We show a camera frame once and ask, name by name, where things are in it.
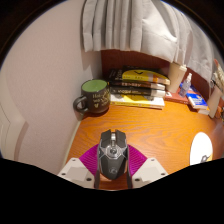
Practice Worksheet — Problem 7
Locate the black grey computer mouse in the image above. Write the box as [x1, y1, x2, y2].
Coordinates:
[96, 129, 130, 182]

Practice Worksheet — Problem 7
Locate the white pleated curtain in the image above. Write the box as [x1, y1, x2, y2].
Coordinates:
[80, 0, 216, 83]

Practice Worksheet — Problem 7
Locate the clear spray bottle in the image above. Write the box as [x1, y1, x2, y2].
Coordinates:
[179, 72, 193, 98]

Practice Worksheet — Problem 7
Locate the blue book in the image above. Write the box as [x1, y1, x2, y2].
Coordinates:
[181, 84, 210, 111]

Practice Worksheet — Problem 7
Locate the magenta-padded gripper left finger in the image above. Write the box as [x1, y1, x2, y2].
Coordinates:
[57, 143, 101, 190]

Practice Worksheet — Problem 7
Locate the yellow and black book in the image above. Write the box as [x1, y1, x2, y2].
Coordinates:
[107, 68, 171, 86]

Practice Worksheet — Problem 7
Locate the dark mug with green inside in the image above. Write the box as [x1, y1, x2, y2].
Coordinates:
[72, 78, 111, 115]

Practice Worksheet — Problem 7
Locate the white yellow black mouse pad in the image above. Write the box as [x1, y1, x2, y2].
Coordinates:
[189, 131, 214, 166]

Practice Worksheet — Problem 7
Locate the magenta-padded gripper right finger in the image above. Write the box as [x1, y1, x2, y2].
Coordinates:
[125, 144, 169, 190]

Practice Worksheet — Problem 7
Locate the reddish brown book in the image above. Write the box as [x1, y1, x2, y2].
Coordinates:
[164, 90, 191, 105]

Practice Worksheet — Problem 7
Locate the white jug vase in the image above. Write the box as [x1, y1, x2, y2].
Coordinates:
[208, 84, 224, 118]

